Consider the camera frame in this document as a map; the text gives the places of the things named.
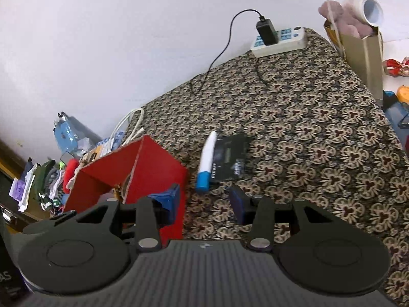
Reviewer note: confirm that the green garment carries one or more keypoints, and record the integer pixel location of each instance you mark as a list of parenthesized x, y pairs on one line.
[(43, 176)]

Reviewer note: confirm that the pink plush toy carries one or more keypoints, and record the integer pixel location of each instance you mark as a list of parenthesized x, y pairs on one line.
[(348, 22)]

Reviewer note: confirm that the purple packet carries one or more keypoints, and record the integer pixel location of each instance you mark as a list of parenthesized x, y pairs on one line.
[(17, 188)]

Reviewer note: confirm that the white power strip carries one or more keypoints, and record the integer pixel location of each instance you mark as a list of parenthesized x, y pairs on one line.
[(287, 43)]

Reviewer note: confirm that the blue white patterned towel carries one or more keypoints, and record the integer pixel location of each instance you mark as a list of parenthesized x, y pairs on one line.
[(111, 139)]

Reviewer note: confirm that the gold gift bag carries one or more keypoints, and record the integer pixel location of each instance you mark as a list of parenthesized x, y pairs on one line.
[(361, 57)]

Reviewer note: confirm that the orange yellow packet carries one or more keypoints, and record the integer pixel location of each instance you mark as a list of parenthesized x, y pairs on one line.
[(97, 153)]

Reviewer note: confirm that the black charger adapter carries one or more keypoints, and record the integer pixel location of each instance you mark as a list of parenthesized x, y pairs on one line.
[(266, 32)]

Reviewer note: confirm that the white paper roll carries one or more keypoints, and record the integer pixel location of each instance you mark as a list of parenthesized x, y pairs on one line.
[(372, 9)]

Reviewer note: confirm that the red cardboard box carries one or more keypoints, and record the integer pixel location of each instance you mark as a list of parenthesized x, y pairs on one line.
[(153, 169)]

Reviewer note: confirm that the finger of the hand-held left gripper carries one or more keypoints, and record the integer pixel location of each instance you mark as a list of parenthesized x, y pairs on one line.
[(54, 220)]

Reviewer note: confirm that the red plush toy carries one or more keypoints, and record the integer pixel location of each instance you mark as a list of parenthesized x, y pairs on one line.
[(71, 172)]

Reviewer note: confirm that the black card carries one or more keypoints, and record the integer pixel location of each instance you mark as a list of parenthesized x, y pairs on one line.
[(230, 156)]

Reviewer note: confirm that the white pen with blue cap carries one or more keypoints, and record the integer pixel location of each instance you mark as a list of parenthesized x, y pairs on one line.
[(206, 163)]

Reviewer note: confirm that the floral patterned cloth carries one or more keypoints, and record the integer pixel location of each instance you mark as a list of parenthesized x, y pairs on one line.
[(303, 118)]

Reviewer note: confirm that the orange round object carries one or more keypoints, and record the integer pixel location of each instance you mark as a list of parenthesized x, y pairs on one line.
[(403, 94)]

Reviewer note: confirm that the blue foil packet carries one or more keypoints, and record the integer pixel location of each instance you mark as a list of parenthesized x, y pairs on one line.
[(65, 134)]

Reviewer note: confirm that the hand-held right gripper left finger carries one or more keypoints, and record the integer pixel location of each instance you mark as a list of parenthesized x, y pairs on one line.
[(172, 199)]

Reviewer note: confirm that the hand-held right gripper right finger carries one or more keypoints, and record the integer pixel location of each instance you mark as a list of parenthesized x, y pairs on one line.
[(238, 203)]

